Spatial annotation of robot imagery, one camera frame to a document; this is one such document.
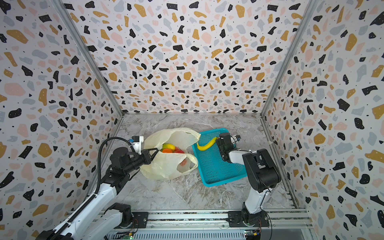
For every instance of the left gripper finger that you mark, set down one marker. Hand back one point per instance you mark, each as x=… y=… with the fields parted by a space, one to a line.
x=150 y=151
x=150 y=158

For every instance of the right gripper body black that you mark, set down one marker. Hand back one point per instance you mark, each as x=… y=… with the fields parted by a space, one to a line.
x=223 y=142

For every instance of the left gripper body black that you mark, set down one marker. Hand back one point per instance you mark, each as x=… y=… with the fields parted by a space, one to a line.
x=138 y=161

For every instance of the yellow green mango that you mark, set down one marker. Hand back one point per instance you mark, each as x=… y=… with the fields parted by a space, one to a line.
x=168 y=146

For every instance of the pale yellow plastic bag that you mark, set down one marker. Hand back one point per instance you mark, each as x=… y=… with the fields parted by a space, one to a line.
x=166 y=166

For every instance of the yellow banana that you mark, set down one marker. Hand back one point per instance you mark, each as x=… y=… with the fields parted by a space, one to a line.
x=208 y=145

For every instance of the peach fruit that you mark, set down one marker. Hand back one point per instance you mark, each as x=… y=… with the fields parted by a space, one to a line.
x=184 y=162

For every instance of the red fruit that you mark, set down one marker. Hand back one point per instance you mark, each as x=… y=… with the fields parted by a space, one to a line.
x=178 y=151

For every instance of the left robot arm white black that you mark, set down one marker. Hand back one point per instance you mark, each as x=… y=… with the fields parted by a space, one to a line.
x=96 y=192

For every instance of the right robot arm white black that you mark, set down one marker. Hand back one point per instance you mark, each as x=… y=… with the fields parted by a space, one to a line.
x=262 y=174

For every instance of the teal plastic basket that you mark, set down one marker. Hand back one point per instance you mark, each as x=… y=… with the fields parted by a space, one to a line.
x=213 y=170

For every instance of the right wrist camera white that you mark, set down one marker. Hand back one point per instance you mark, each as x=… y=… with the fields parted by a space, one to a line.
x=235 y=138

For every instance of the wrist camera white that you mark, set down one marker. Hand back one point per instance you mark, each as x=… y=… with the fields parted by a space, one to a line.
x=136 y=143
x=235 y=138

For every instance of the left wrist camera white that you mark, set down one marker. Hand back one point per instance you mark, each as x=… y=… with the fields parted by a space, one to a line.
x=136 y=143

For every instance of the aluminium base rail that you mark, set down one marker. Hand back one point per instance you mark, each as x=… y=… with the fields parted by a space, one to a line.
x=189 y=224

